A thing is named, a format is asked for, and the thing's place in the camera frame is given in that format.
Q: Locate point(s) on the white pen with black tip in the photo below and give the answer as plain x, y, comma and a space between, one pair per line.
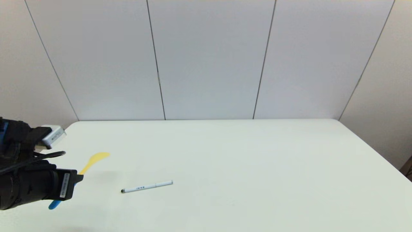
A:
145, 187

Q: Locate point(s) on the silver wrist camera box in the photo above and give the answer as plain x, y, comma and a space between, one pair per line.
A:
53, 137

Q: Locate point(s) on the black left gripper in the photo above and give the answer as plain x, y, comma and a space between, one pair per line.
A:
35, 185

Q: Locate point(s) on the brown furniture piece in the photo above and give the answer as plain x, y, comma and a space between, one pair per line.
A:
408, 169

